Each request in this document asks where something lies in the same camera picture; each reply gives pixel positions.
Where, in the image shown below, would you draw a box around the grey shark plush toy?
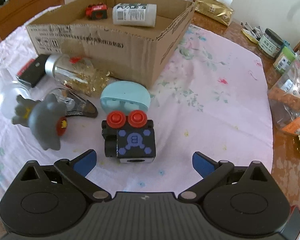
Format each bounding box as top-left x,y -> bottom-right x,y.
12,94 -> 68,151

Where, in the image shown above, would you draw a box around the black cube toy red buttons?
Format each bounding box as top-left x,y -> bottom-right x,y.
102,110 -> 156,163

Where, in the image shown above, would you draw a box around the light blue oval case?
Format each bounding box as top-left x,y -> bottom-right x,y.
100,81 -> 151,115

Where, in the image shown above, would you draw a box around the jar of gold pieces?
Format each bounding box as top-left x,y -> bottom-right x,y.
45,54 -> 110,97

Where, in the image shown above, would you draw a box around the clear plastic jar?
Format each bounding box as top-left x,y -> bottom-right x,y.
0,81 -> 30,119

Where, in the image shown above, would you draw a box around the black square box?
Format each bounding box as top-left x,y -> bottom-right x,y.
16,54 -> 49,88

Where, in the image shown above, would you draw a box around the red pen refill box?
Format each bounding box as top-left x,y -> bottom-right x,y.
16,59 -> 35,77

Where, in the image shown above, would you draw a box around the red black toy truck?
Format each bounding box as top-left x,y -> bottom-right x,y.
85,3 -> 108,20

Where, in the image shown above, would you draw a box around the green white cotton swab box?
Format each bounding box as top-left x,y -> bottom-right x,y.
113,3 -> 157,27

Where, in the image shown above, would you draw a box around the round tin lid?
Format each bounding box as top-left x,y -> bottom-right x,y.
49,87 -> 98,118

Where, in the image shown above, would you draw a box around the pink floral tablecloth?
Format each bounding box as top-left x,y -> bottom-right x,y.
0,4 -> 274,203

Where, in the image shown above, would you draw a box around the large clear snack jar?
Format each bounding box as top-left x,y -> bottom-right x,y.
268,57 -> 300,135

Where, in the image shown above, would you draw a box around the green lid small bottle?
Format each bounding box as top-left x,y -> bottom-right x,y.
273,46 -> 296,74

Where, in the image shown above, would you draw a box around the black lid glass jar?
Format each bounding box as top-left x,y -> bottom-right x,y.
258,28 -> 283,59

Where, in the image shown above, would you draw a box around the cardboard box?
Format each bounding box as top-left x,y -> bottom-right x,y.
26,0 -> 194,88

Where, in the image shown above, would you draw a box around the gold tissue pack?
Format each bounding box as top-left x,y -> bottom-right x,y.
195,0 -> 234,27

